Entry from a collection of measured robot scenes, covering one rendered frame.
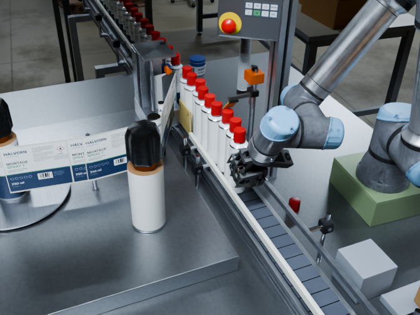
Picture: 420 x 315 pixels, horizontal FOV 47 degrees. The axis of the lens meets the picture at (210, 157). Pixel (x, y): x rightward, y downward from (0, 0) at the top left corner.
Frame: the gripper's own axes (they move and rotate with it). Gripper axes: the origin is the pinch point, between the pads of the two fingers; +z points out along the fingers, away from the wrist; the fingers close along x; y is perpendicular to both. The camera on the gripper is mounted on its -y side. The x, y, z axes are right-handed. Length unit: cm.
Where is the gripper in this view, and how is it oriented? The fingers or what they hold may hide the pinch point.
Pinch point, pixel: (246, 181)
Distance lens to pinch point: 135.3
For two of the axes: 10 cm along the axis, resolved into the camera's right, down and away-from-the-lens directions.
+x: 3.3, 8.7, -3.6
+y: -9.2, 2.1, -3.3
